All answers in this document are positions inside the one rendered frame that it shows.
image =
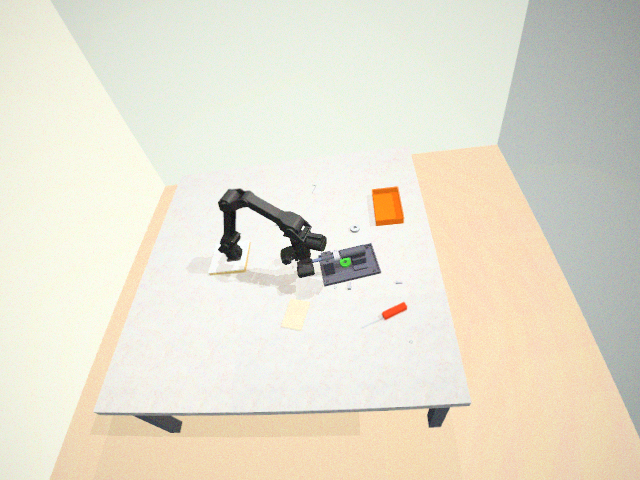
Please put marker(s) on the red-handled screwdriver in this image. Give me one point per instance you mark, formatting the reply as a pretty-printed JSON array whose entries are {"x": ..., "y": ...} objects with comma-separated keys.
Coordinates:
[{"x": 395, "y": 310}]

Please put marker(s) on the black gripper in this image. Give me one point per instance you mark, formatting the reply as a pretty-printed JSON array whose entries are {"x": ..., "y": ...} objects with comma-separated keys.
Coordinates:
[{"x": 305, "y": 264}]

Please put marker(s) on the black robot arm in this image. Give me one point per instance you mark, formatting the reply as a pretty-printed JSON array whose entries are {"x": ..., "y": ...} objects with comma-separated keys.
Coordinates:
[{"x": 288, "y": 222}]

